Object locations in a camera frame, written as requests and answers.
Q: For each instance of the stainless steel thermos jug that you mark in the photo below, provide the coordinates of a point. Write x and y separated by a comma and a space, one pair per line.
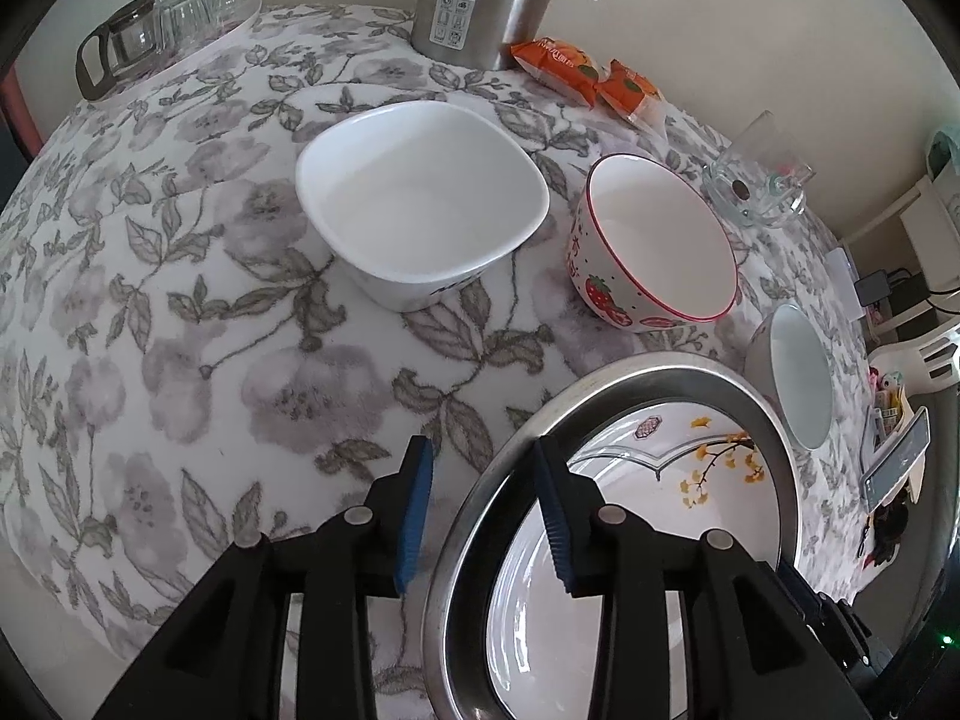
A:
495, 0

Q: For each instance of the pink strip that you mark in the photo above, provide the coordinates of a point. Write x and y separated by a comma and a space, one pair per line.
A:
19, 112

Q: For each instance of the smartphone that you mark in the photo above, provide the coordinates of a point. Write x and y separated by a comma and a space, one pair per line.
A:
896, 465

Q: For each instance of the grey power adapter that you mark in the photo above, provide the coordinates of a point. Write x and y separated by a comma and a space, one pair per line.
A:
874, 289

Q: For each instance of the dark cloth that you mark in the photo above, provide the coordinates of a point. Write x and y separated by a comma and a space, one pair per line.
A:
889, 532

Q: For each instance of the clear glass mug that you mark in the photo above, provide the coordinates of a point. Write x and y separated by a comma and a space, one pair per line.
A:
757, 172

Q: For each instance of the white plastic chair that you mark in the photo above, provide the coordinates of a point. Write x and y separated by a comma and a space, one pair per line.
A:
922, 352

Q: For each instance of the teal cloth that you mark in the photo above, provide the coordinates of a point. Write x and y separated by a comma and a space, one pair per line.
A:
945, 157

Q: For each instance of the small white box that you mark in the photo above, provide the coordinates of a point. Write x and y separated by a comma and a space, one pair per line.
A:
841, 274

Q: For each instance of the white cup tray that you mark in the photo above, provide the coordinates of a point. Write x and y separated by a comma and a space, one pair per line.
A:
225, 34

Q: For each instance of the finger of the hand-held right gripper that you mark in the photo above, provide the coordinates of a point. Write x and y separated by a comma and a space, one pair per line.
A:
836, 630

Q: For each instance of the white shelf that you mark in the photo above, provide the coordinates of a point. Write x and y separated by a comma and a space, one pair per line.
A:
922, 217

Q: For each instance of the white square bowl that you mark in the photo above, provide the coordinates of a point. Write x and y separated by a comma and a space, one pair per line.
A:
420, 195

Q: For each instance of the small white bowl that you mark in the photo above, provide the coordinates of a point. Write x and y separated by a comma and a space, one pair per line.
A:
802, 382

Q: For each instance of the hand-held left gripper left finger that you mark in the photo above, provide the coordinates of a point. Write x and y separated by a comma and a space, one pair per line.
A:
416, 517

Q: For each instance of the orange snack packet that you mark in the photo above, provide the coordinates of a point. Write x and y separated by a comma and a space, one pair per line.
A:
630, 90
555, 67

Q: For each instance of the strawberry print bowl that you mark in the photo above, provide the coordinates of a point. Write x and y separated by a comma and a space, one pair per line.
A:
660, 240

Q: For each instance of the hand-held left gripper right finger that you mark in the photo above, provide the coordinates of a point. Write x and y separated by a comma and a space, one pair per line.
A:
551, 517

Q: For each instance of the grey floral tablecloth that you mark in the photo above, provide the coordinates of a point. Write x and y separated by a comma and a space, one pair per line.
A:
150, 277

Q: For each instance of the white plate yellow leaf print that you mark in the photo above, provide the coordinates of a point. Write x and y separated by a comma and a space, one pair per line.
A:
675, 510

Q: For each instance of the stainless steel basin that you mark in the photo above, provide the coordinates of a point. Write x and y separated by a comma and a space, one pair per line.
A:
465, 540

